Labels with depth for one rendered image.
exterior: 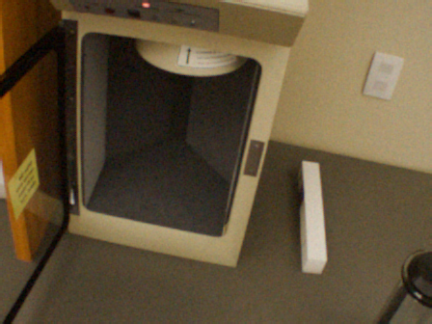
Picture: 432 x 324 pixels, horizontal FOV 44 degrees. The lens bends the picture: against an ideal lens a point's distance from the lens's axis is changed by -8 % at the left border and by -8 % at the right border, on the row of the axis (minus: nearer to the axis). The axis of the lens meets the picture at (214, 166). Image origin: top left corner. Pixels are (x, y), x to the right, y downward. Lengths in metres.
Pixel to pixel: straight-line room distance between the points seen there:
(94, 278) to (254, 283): 0.29
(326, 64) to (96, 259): 0.65
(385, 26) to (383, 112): 0.23
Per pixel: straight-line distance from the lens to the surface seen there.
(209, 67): 0.82
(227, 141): 1.06
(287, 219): 1.17
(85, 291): 1.00
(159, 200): 1.04
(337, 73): 1.28
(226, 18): 0.67
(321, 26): 1.23
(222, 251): 1.02
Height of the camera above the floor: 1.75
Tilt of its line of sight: 41 degrees down
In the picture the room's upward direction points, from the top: 10 degrees clockwise
